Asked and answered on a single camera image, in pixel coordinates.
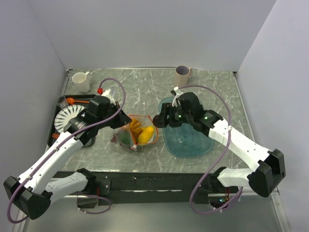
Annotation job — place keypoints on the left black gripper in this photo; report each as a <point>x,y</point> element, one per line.
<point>123,119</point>

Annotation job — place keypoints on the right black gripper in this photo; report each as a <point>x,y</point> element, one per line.
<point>168,110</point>

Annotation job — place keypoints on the orange ginger root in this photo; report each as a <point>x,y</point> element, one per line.
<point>135,127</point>

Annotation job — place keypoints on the green lime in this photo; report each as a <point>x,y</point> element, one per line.
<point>125,138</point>

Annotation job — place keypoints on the clear zip top bag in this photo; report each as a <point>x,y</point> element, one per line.
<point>134,136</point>

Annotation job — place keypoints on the purple grape bunch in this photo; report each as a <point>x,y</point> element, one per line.
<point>115,140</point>

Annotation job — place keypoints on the yellow squash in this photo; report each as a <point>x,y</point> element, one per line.
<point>145,135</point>

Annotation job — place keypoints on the dark purple plum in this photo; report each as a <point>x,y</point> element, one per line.
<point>156,121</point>

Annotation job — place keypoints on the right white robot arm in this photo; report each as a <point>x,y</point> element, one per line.
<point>266,168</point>

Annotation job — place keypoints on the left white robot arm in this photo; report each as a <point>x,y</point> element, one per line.
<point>33,192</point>

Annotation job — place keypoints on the teal plastic tray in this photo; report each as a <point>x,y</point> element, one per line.
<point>184,141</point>

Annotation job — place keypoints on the beige mug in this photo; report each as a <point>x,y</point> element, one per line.
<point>182,74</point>

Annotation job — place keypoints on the black tray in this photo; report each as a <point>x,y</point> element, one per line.
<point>84,97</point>

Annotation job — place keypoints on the orange plastic spoon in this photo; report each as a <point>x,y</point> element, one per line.
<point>73,101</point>

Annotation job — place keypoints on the white cup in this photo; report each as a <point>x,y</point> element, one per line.
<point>82,81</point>

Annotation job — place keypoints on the striped white plate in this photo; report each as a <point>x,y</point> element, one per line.
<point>65,115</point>

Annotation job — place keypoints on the clear plastic glass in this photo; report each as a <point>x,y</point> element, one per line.
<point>62,102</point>

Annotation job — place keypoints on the orange plastic fork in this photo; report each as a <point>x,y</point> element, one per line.
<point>55,135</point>

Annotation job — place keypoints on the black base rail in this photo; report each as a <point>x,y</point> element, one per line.
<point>132,187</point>

